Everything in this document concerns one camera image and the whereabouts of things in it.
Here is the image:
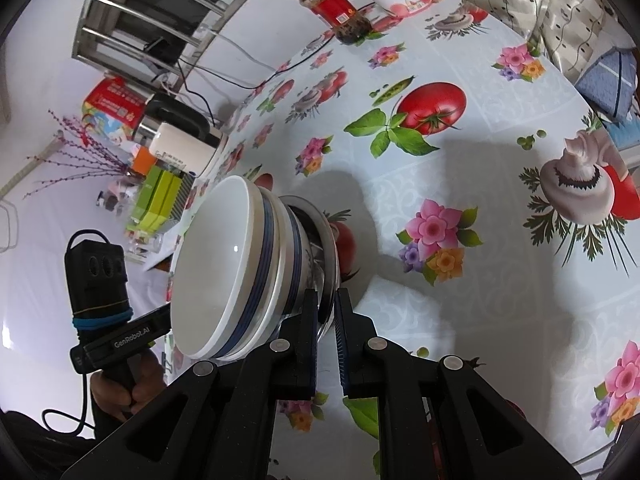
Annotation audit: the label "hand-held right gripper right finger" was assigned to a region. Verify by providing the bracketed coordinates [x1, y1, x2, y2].
[334, 287, 583, 480]

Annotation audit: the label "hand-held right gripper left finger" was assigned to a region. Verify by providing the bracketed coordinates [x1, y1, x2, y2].
[60, 287, 321, 480]

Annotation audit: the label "stainless steel bowl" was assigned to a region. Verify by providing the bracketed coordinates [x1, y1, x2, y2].
[280, 195, 342, 348]

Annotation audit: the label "white bowl with blue stripe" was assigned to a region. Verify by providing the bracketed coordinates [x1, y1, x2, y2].
[220, 187, 321, 356]
[169, 175, 281, 361]

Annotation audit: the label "person's left hand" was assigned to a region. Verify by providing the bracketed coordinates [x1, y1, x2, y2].
[92, 347, 168, 423]

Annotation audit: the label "clear glass cup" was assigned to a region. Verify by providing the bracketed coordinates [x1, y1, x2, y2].
[125, 232, 166, 266]

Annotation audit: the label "green flat box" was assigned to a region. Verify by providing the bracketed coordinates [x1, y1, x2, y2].
[131, 165, 168, 218]
[142, 172, 184, 228]

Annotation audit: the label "striped flat box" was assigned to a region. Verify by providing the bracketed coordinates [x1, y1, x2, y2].
[171, 174, 197, 222]

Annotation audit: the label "purple flower branches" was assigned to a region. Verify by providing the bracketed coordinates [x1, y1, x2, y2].
[22, 107, 133, 201]

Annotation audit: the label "orange box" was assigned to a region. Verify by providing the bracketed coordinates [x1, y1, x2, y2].
[131, 149, 158, 173]

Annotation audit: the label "white cylindrical container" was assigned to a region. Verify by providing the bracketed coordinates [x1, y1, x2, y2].
[150, 124, 218, 178]

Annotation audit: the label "colourful cartoon print bag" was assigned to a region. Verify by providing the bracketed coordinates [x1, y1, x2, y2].
[82, 105, 146, 147]

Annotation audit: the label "dark patterned clothing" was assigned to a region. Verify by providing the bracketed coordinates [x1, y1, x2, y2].
[0, 407, 103, 480]

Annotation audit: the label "white electric kettle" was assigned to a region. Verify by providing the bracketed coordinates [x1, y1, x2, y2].
[131, 92, 223, 161]

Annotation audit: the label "white kettle base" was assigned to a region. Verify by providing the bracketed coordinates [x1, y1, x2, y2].
[200, 132, 246, 182]

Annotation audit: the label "red cardboard box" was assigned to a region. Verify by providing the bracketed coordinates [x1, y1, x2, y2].
[82, 77, 156, 131]

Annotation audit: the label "black power adapter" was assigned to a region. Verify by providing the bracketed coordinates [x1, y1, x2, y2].
[144, 37, 184, 64]

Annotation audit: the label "metal window grille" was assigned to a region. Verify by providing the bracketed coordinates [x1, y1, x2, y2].
[72, 0, 291, 91]

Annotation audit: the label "sauce jar with red lid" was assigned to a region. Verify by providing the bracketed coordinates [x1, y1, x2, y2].
[291, 0, 373, 43]

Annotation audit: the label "blue folded cloth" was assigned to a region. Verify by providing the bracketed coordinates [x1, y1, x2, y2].
[575, 47, 640, 122]

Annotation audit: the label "cream curtain with heart print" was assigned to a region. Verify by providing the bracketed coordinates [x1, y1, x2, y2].
[415, 0, 631, 81]

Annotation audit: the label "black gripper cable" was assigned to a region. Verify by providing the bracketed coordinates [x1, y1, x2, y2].
[42, 374, 101, 437]

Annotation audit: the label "black power cable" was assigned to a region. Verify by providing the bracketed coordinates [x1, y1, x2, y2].
[175, 2, 373, 111]

